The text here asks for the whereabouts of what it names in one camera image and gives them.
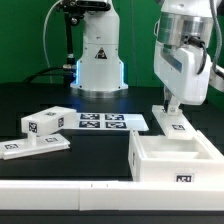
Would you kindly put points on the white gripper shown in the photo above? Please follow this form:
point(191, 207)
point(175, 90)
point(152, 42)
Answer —
point(178, 70)

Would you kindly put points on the white door panel with knob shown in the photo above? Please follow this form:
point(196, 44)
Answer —
point(173, 126)

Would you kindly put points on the white cabinet body box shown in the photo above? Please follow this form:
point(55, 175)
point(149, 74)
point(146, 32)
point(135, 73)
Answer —
point(159, 159)

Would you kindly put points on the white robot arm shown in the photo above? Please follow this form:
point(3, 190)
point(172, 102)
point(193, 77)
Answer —
point(182, 23)

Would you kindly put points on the white base tag sheet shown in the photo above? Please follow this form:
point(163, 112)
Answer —
point(108, 121)

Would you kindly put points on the white block with tags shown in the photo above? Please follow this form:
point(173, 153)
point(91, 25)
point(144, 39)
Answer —
point(49, 121)

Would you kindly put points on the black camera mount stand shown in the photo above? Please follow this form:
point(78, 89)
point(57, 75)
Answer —
point(74, 11)

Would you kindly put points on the white front obstacle rail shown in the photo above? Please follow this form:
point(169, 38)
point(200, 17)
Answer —
point(109, 195)

